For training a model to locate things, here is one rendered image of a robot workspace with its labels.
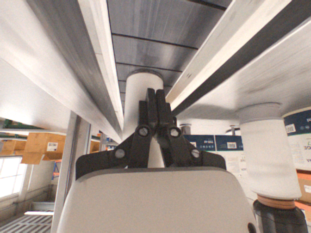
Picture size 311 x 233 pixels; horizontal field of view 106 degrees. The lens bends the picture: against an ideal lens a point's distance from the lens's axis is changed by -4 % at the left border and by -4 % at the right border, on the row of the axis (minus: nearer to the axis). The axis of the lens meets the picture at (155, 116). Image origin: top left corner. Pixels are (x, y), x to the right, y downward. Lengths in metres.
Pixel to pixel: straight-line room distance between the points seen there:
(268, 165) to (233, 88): 0.18
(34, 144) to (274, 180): 2.10
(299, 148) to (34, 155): 2.14
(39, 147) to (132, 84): 1.92
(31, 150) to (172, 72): 2.04
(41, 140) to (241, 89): 2.01
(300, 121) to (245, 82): 0.26
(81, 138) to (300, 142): 0.54
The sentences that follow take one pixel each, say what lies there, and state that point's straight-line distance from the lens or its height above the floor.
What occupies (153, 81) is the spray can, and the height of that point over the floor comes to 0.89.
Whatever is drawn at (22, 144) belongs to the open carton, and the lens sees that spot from 4.72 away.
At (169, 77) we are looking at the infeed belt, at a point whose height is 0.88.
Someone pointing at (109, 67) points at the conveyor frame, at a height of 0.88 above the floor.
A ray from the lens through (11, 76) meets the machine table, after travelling 0.41.
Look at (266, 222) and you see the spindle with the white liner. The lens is 0.37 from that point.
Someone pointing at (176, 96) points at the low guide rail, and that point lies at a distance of 0.16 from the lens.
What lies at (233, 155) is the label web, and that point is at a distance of 0.56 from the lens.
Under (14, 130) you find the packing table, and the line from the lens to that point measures 2.21.
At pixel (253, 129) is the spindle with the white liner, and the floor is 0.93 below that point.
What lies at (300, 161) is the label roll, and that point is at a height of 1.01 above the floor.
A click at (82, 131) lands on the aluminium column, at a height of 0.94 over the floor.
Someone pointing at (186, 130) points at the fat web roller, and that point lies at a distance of 0.47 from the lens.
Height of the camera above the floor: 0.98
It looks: 15 degrees down
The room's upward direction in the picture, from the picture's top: 180 degrees counter-clockwise
